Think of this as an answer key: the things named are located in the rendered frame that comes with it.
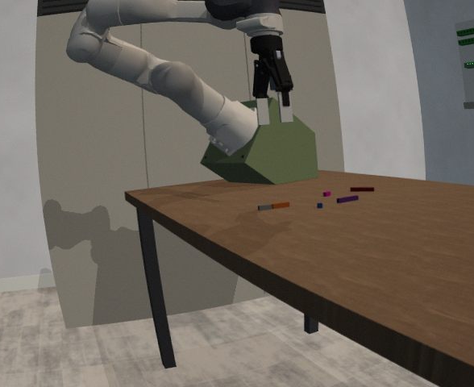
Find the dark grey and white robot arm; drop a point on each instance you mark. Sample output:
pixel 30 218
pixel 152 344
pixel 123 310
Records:
pixel 232 123

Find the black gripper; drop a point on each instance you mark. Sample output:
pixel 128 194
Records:
pixel 267 46

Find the purple rod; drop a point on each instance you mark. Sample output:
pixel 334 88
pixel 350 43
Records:
pixel 347 199

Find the red rod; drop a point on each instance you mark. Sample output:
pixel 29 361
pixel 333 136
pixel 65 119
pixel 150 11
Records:
pixel 362 189

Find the orange rod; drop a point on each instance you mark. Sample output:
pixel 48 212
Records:
pixel 280 205

